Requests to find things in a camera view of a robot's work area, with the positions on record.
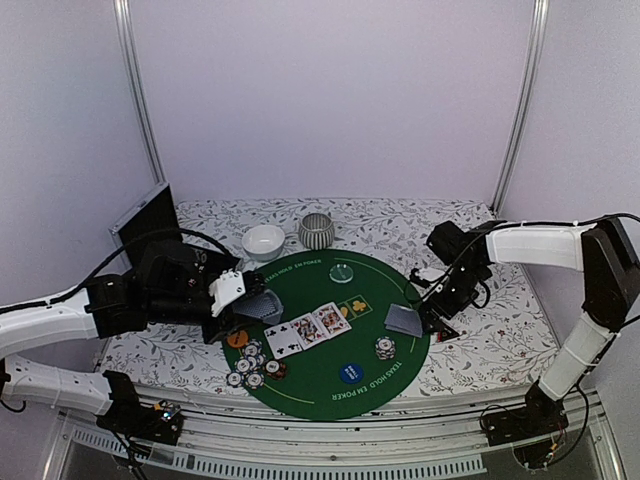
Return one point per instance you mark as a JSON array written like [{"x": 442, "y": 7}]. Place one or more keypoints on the aluminium poker chip case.
[{"x": 148, "y": 228}]

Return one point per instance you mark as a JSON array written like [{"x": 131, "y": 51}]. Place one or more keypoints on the white ceramic bowl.
[{"x": 263, "y": 243}]

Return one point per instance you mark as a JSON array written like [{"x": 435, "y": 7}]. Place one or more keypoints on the face-up king card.
[{"x": 331, "y": 319}]

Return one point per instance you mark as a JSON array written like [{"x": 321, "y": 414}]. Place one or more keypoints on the blue small blind button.
[{"x": 351, "y": 373}]

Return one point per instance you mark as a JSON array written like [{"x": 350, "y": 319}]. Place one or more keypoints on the face-up clubs card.
[{"x": 282, "y": 340}]

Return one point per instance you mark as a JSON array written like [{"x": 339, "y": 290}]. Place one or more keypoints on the striped grey ceramic cup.
[{"x": 316, "y": 231}]

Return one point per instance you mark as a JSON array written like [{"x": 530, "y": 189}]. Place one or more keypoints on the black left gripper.
[{"x": 230, "y": 320}]

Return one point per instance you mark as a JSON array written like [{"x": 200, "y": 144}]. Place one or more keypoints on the aluminium frame post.
[
  {"x": 125, "y": 32},
  {"x": 533, "y": 56}
]

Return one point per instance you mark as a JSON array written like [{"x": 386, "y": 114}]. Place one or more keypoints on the grey playing card deck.
[{"x": 266, "y": 308}]

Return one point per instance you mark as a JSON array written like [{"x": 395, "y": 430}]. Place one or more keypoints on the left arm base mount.
[{"x": 161, "y": 424}]

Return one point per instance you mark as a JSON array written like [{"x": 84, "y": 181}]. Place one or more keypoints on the black triangular all-in marker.
[{"x": 446, "y": 334}]

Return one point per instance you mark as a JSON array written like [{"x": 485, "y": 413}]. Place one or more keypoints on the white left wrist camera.
[{"x": 233, "y": 285}]

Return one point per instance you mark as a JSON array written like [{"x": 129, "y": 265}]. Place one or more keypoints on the blue poker chips pile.
[{"x": 247, "y": 366}]

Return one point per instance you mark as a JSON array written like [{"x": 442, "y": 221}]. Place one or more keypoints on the orange big blind button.
[{"x": 238, "y": 339}]

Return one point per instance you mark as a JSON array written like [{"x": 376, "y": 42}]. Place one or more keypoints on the left aluminium frame post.
[{"x": 125, "y": 32}]

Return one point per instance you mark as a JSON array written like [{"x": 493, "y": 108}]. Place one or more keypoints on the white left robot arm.
[{"x": 175, "y": 283}]

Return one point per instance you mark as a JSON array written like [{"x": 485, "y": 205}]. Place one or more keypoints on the clear acrylic dealer button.
[{"x": 341, "y": 273}]

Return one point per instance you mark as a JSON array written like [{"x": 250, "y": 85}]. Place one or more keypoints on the red black poker chip stack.
[{"x": 275, "y": 369}]

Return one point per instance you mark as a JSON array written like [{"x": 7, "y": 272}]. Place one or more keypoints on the floral white tablecloth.
[{"x": 502, "y": 339}]

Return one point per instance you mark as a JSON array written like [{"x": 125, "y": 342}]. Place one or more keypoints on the face-up queen card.
[{"x": 308, "y": 331}]

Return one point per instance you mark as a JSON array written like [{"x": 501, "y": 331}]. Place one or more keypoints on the playing cards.
[{"x": 403, "y": 320}]

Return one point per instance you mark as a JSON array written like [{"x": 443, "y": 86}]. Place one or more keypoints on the round green poker mat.
[{"x": 312, "y": 388}]

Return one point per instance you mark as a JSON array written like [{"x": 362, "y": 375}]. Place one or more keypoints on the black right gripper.
[{"x": 449, "y": 310}]

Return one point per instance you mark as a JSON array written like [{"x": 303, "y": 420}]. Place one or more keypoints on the blue poker chip stack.
[{"x": 385, "y": 348}]

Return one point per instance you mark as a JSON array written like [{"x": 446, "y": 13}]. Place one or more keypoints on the right aluminium frame post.
[{"x": 533, "y": 56}]

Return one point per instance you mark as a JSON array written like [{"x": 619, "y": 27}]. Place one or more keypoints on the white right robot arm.
[{"x": 585, "y": 273}]

